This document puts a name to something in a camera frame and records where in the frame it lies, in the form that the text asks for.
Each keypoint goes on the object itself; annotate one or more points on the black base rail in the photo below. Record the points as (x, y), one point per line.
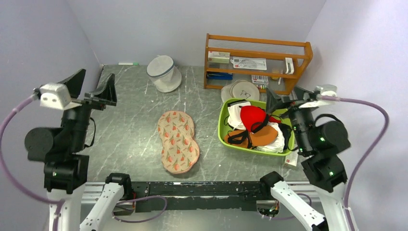
(204, 195)

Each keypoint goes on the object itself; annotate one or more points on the round white mesh bag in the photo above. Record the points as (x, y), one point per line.
(240, 89)

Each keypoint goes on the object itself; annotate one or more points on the white box on shelf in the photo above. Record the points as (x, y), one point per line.
(218, 57)

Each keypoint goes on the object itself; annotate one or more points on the green plastic basket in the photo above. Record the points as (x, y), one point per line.
(224, 128)

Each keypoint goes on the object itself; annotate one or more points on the orange wooden shelf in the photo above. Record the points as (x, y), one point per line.
(283, 62)

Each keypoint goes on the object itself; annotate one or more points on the white silver device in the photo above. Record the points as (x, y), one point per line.
(289, 66)

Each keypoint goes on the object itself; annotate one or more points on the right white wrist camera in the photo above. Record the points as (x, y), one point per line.
(314, 99)

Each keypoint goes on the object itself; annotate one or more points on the red bra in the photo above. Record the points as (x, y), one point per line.
(255, 118)

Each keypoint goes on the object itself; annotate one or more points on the pink floral laundry bag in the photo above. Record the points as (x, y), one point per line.
(180, 151)

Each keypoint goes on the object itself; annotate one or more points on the white flat packet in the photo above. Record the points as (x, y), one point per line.
(249, 63)

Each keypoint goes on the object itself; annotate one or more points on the white cylindrical mesh bag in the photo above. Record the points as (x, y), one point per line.
(164, 74)

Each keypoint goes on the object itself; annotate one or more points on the white bra black trim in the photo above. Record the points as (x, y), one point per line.
(233, 118)

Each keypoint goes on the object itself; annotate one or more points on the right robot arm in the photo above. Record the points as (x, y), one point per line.
(320, 145)

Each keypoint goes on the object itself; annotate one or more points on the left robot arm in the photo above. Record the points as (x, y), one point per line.
(59, 149)

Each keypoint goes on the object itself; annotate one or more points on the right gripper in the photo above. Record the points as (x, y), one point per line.
(273, 102)

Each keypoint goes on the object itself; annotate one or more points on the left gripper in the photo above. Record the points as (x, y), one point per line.
(107, 93)

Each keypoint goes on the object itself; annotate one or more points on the small white red box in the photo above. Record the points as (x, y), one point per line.
(291, 160)

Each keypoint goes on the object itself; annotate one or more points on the green white marker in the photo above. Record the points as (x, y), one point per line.
(130, 64)

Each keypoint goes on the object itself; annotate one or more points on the marker pen pack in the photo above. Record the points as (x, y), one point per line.
(260, 82)

